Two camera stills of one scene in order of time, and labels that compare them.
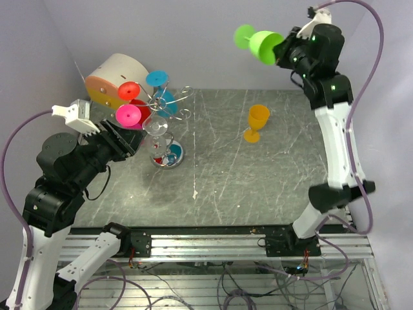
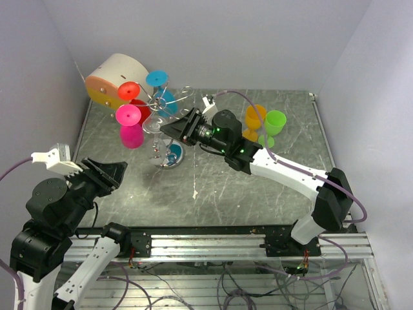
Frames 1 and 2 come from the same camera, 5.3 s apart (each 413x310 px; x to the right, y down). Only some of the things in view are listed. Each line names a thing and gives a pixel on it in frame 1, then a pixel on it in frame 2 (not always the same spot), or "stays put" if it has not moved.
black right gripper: x=281 y=50 to x=184 y=128
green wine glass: x=261 y=42 to x=275 y=121
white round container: x=102 y=83 stays put
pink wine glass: x=129 y=117 stays put
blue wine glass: x=166 y=103 stays put
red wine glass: x=130 y=90 stays put
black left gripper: x=130 y=139 to x=106 y=175
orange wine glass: x=258 y=115 stays put
